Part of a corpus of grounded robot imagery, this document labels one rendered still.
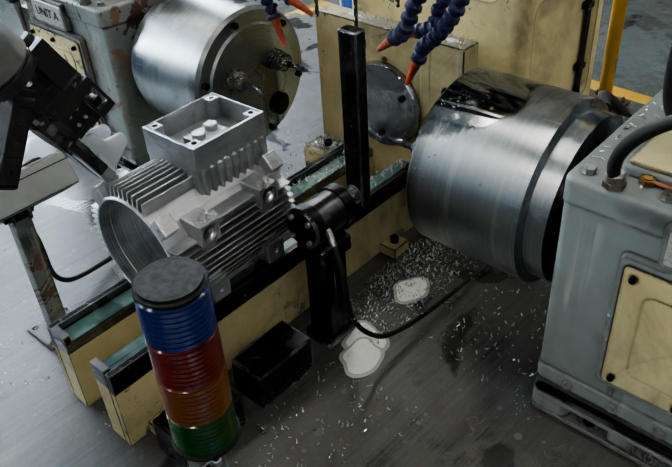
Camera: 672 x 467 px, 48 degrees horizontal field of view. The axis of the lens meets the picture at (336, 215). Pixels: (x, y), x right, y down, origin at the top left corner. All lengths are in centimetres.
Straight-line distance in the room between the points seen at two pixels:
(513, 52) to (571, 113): 33
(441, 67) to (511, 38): 13
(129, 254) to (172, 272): 46
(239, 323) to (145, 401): 17
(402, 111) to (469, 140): 32
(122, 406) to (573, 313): 56
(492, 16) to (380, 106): 23
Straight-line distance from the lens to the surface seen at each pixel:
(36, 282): 117
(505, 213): 90
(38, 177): 109
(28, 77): 86
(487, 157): 91
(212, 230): 92
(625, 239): 83
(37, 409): 114
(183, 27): 130
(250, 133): 97
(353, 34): 92
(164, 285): 60
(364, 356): 109
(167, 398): 67
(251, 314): 108
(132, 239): 106
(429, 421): 102
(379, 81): 124
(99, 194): 98
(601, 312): 90
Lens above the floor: 159
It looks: 35 degrees down
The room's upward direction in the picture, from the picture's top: 4 degrees counter-clockwise
